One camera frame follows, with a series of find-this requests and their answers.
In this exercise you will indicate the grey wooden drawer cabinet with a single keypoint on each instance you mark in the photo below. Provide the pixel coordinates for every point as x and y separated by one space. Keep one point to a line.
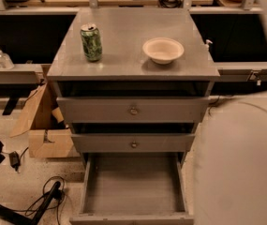
125 71

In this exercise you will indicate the grey top drawer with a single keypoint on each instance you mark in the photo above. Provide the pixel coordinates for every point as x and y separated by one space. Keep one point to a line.
132 110

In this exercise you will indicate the green soda can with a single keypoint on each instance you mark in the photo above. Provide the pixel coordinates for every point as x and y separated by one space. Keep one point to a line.
91 42

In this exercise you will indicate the black stand base left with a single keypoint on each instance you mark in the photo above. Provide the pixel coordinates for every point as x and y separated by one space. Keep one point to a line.
33 213

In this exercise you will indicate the grey open bottom drawer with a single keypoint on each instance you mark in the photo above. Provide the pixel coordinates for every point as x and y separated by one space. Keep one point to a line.
133 189

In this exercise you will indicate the brown cardboard box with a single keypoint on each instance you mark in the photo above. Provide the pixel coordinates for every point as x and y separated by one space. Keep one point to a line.
41 120

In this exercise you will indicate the black power adapter left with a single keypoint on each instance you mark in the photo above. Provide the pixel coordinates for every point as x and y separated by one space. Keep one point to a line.
14 160

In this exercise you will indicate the white paper bowl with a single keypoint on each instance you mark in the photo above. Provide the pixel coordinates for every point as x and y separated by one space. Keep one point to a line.
163 50

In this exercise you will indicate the white pump bottle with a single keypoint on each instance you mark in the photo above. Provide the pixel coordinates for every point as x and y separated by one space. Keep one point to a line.
208 44

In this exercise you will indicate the grey middle drawer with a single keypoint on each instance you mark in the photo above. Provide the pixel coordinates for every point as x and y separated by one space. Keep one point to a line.
154 142

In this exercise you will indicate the clear sanitizer bottle right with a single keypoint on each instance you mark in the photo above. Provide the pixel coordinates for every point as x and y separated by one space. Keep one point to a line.
5 61

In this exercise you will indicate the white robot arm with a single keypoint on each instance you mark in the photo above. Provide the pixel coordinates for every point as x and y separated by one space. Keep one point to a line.
230 165

